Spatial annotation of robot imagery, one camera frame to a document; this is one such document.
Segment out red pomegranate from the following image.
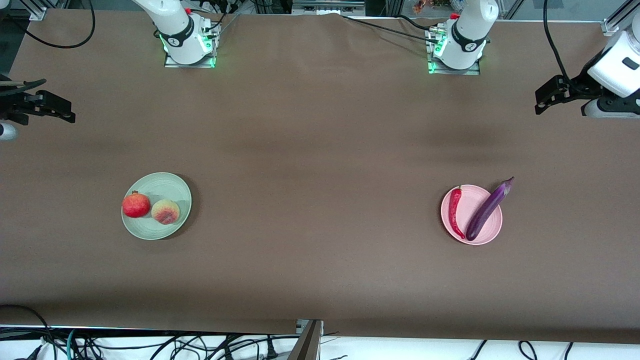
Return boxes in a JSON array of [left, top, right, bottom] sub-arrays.
[[121, 190, 152, 219]]

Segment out purple eggplant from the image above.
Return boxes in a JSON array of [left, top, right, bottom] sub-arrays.
[[465, 176, 515, 242]]

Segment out red chili pepper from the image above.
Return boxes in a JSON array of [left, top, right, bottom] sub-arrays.
[[448, 186, 467, 240]]

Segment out peach fruit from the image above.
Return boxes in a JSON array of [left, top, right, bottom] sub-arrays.
[[151, 199, 181, 225]]

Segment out pink round plate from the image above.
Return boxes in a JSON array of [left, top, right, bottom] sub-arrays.
[[440, 184, 503, 246]]

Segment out green round plate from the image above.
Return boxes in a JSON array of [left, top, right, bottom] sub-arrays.
[[121, 172, 193, 241]]

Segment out orange background objects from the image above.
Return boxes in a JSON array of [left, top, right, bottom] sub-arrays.
[[412, 0, 451, 13]]

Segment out grey metal box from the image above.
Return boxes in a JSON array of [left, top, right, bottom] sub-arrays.
[[291, 0, 367, 16]]

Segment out brown table mat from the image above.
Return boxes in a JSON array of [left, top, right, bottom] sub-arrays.
[[0, 7, 640, 346]]

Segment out aluminium frame profile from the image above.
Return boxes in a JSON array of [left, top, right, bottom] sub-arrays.
[[20, 0, 49, 22], [601, 0, 640, 35]]

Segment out black left camera cable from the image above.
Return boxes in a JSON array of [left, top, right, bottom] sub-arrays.
[[542, 0, 573, 83]]

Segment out black camera cable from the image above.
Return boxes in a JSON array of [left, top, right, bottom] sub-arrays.
[[542, 0, 573, 83], [20, 0, 97, 50]]

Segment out black right camera cable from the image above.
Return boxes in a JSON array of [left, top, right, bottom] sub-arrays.
[[20, 0, 97, 50]]

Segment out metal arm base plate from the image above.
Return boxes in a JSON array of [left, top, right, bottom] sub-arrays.
[[426, 27, 482, 76], [164, 47, 217, 69]]

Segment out black looped cable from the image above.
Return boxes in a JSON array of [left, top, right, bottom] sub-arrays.
[[0, 304, 53, 351]]

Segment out green cable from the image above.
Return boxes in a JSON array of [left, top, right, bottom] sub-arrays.
[[65, 327, 81, 360]]

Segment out black cable on mat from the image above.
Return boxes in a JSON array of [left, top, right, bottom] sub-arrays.
[[341, 14, 441, 43]]

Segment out brown wooden post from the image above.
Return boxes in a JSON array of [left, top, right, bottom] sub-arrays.
[[289, 320, 323, 360]]

